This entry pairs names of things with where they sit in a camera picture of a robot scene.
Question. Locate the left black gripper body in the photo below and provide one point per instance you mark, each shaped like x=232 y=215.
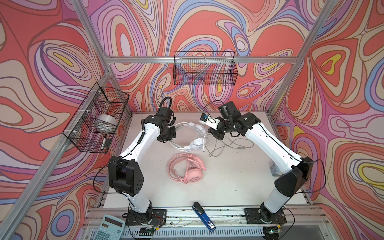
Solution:
x=170 y=133

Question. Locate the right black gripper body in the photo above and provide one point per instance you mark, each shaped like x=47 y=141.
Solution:
x=223 y=126

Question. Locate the white headphones with grey cable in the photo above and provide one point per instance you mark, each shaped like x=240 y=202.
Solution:
x=200 y=141

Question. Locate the pink headphones with cable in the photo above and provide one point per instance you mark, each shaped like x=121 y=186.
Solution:
x=194 y=168

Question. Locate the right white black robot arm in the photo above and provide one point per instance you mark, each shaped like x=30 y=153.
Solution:
x=295 y=169

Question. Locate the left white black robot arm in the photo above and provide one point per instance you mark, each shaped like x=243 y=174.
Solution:
x=124 y=173

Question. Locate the white tape roll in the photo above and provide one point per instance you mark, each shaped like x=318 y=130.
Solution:
x=105 y=124

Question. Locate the blue black stapler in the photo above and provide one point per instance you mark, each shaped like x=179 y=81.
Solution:
x=198 y=209

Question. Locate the light green calculator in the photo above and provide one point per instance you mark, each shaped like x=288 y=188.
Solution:
x=111 y=228

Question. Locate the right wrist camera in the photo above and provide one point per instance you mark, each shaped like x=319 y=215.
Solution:
x=206 y=119

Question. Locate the black wire basket back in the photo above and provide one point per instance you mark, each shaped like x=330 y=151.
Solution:
x=205 y=68

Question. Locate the black wire basket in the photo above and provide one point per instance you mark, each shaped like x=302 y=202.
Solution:
x=80 y=131
x=205 y=68

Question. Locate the black wire basket left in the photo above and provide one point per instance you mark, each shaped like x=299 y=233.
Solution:
x=80 y=131

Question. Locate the aluminium front rail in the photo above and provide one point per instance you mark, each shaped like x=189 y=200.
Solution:
x=232 y=223

